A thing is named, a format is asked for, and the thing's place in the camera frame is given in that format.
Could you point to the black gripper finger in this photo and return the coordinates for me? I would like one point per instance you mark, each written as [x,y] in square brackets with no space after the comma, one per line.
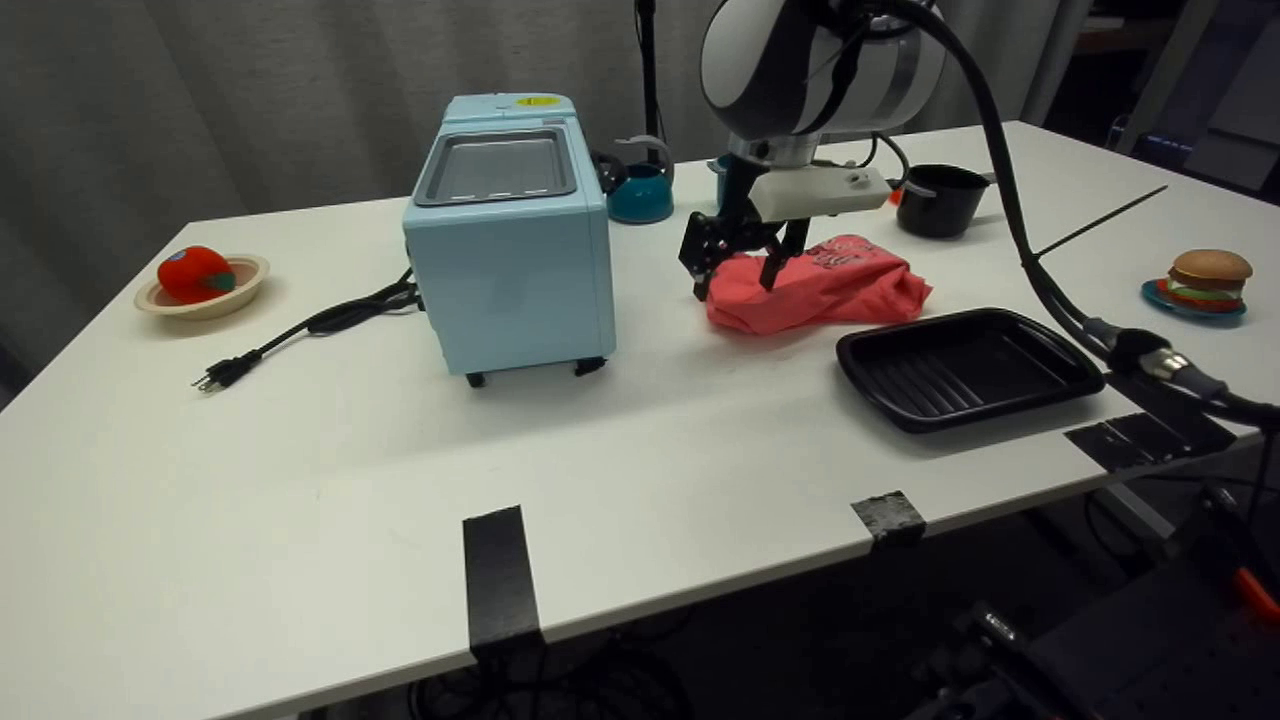
[785,255]
[696,267]

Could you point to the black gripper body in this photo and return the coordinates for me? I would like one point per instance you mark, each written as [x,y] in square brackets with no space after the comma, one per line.
[746,227]

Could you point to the orange printed cloth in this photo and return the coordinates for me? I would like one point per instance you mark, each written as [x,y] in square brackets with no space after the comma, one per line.
[826,284]

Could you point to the teal kettle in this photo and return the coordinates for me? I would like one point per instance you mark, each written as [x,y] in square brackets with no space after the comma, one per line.
[643,194]

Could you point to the black pot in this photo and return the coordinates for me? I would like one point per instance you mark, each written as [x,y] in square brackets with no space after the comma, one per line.
[943,200]

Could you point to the light blue toaster oven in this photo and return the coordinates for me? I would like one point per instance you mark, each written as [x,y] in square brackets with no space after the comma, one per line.
[512,267]

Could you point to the black ridged tray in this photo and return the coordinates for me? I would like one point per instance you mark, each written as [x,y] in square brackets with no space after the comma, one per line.
[967,365]

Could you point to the black tape strip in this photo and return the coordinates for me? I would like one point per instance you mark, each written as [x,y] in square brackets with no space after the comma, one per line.
[889,517]
[501,572]
[1147,434]

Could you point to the thin black stick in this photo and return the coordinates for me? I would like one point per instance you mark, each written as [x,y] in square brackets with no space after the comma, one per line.
[1102,223]

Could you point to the blue small plate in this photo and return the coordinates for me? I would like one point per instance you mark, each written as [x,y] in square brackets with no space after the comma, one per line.
[1166,304]

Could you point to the toy burger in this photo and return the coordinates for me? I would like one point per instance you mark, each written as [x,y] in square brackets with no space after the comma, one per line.
[1206,279]

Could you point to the beige small plate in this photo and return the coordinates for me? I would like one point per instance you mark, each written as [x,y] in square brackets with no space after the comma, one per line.
[224,302]

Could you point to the red toy tomato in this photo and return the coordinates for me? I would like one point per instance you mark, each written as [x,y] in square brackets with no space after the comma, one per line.
[195,272]

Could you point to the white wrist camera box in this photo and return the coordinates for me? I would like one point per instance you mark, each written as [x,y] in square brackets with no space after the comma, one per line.
[822,194]

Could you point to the black camera tripod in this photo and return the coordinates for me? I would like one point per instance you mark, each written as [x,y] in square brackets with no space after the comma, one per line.
[647,65]

